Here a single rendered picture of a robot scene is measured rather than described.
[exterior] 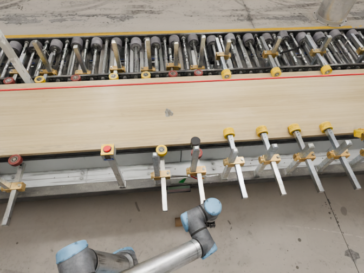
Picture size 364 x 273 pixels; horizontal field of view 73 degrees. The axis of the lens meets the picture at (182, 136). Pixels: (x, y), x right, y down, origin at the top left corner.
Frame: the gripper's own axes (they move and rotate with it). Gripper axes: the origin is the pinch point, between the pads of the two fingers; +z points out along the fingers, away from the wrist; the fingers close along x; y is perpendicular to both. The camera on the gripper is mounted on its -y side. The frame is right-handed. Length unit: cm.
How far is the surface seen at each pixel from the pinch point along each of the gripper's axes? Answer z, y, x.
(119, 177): -4, -32, -54
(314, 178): -14, -17, 74
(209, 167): 21, -47, 13
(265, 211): 83, -24, 73
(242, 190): -13.5, -12.7, 24.5
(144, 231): 83, -15, -45
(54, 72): -2, -141, -117
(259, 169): 0, -32, 44
